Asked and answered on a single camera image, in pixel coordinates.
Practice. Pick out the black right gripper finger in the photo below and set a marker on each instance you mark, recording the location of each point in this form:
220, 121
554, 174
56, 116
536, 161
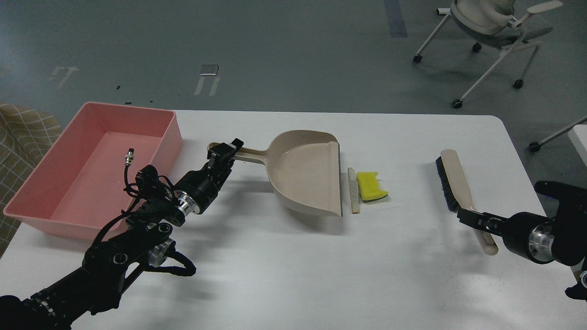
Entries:
471, 217
492, 229

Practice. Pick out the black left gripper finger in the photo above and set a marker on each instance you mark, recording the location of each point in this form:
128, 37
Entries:
218, 157
235, 146

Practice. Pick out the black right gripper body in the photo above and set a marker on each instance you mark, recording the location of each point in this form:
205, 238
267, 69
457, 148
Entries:
529, 236

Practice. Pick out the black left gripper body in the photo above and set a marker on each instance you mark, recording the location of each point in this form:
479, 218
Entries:
197, 189

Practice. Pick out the beige hand brush black bristles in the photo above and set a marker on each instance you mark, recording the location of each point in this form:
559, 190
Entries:
458, 195

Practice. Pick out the beige plastic dustpan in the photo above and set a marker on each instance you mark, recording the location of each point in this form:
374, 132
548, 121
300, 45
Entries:
303, 167

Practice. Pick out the yellow sponge piece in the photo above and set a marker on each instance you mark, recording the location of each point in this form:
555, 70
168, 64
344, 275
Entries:
369, 189

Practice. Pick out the beige scrap strip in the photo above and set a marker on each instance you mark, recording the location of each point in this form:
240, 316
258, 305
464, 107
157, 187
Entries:
353, 190

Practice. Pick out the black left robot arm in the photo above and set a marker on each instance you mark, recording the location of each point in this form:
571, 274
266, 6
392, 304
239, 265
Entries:
136, 241

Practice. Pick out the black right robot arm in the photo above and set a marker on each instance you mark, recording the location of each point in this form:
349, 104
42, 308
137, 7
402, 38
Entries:
569, 246

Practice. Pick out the pink plastic bin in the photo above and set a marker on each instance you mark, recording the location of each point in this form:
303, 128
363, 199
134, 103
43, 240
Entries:
78, 185

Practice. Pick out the beige checkered cloth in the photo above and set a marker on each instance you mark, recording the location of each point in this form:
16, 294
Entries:
26, 135

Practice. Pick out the white office chair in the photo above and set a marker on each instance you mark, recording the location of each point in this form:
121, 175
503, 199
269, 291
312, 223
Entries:
494, 23

